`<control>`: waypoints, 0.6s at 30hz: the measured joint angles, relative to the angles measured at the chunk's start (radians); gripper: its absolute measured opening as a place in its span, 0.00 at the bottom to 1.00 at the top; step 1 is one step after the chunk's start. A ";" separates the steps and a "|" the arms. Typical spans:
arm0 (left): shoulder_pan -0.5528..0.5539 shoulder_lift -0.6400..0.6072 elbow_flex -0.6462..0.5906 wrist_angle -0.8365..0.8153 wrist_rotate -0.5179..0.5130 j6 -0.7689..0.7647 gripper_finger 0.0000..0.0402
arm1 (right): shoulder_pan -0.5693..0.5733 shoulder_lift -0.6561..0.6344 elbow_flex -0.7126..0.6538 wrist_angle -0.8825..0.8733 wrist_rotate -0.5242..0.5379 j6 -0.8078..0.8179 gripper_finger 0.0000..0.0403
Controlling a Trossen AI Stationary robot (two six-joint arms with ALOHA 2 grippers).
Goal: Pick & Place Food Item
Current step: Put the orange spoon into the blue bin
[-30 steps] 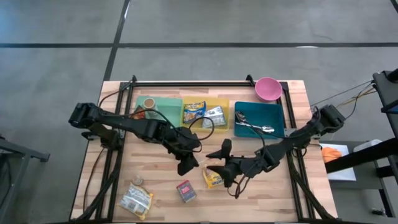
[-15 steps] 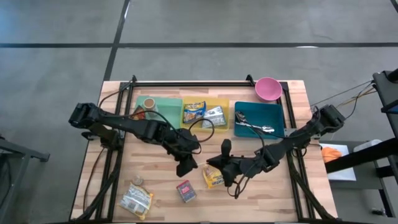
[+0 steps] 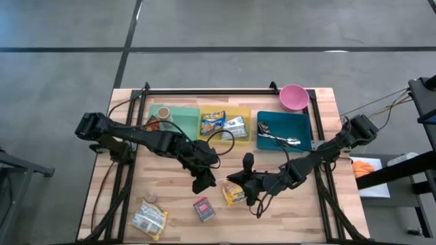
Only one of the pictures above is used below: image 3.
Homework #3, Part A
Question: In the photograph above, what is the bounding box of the red-lidded patterned spice tin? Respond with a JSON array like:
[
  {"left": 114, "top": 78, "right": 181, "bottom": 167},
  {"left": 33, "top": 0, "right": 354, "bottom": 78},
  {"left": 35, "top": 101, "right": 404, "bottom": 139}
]
[{"left": 192, "top": 196, "right": 217, "bottom": 223}]

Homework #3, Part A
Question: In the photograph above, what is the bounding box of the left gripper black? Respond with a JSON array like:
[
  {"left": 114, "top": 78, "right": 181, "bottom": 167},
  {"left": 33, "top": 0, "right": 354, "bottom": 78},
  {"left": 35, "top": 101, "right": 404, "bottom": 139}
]
[{"left": 180, "top": 140, "right": 219, "bottom": 195}]

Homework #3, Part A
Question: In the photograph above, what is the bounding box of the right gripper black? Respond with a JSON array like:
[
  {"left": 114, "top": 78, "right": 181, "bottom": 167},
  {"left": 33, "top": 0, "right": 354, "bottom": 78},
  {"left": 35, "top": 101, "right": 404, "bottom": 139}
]
[{"left": 227, "top": 152, "right": 296, "bottom": 207}]

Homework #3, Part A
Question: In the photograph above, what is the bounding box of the black side table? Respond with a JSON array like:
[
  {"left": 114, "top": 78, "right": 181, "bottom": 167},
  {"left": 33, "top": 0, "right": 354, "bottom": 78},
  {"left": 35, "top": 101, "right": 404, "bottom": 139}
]
[{"left": 354, "top": 74, "right": 436, "bottom": 239}]

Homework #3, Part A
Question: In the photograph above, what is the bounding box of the white paper sheet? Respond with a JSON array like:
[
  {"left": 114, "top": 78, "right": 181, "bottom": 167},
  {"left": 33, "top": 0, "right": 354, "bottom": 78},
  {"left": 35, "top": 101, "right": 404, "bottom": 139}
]
[{"left": 349, "top": 156, "right": 391, "bottom": 199}]

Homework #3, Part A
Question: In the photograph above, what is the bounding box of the pink bowl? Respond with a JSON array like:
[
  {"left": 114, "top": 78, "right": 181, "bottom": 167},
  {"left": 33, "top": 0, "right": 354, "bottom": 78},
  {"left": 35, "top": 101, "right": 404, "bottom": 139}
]
[{"left": 279, "top": 84, "right": 311, "bottom": 112}]

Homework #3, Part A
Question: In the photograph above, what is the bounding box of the blue-edged ramen packet silver back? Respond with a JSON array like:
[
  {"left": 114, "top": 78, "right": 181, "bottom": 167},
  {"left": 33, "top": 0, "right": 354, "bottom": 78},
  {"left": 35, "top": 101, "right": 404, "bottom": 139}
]
[{"left": 220, "top": 115, "right": 249, "bottom": 141}]

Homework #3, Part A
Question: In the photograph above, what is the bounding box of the white and yellow ramen packet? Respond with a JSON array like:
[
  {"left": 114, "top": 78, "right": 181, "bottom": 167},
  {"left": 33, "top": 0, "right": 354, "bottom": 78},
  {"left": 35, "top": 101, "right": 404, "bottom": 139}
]
[{"left": 129, "top": 199, "right": 169, "bottom": 241}]

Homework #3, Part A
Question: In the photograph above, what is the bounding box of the orange spice packet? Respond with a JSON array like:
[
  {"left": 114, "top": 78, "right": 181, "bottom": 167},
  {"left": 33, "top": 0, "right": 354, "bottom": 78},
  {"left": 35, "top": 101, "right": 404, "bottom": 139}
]
[{"left": 144, "top": 115, "right": 161, "bottom": 133}]

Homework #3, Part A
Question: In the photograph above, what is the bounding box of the grey metal stand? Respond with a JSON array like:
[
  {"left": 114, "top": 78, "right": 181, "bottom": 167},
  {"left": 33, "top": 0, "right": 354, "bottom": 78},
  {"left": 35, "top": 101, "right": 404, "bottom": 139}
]
[{"left": 0, "top": 148, "right": 55, "bottom": 245}]

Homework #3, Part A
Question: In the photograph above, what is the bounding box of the black aluminium table frame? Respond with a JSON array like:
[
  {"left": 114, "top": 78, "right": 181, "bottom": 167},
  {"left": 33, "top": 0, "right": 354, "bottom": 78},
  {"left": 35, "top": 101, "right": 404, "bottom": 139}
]
[{"left": 83, "top": 81, "right": 371, "bottom": 244}]

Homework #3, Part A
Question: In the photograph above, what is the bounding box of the blue soy sauce ramen packet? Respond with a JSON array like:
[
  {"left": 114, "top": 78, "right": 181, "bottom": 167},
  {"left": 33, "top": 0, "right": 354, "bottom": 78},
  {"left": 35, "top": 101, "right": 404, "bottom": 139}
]
[{"left": 200, "top": 110, "right": 227, "bottom": 136}]

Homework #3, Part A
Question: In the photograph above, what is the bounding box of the yellow chicken ramen packet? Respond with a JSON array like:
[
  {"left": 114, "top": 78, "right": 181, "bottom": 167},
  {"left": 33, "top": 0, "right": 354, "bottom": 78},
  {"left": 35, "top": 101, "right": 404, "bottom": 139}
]
[{"left": 221, "top": 180, "right": 247, "bottom": 208}]

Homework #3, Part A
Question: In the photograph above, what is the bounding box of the orange cloth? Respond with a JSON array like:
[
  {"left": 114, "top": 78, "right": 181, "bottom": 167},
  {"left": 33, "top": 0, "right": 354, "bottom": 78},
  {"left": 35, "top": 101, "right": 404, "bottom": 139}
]
[{"left": 352, "top": 160, "right": 375, "bottom": 180}]

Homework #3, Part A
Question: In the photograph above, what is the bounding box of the green plastic bin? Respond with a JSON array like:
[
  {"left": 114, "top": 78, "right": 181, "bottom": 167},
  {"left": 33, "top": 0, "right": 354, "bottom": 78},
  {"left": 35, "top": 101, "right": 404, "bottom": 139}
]
[{"left": 146, "top": 104, "right": 202, "bottom": 142}]

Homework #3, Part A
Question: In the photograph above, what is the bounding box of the blue plastic bin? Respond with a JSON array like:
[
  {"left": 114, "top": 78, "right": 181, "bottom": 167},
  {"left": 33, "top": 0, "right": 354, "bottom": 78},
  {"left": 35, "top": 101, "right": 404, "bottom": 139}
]
[{"left": 255, "top": 110, "right": 313, "bottom": 153}]

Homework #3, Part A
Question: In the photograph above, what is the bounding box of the white plastic box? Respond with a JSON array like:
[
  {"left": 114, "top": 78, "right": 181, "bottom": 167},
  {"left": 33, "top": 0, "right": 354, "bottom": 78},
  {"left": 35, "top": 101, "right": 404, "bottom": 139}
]
[{"left": 386, "top": 152, "right": 420, "bottom": 167}]

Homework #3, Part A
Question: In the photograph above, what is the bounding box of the dark metal spoon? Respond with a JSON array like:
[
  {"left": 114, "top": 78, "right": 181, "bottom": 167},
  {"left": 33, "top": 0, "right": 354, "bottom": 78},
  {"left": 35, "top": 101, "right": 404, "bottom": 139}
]
[{"left": 257, "top": 120, "right": 273, "bottom": 135}]

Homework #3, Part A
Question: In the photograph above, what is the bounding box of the saffron glass jar cork lid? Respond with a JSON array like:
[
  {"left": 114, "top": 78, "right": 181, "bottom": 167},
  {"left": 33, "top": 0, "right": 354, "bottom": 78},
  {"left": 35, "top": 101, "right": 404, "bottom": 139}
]
[{"left": 155, "top": 105, "right": 174, "bottom": 129}]

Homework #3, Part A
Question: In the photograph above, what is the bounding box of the yellow plastic bin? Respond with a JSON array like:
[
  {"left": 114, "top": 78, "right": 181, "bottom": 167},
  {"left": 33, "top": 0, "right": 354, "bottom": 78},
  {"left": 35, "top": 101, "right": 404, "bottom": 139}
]
[{"left": 197, "top": 105, "right": 253, "bottom": 146}]

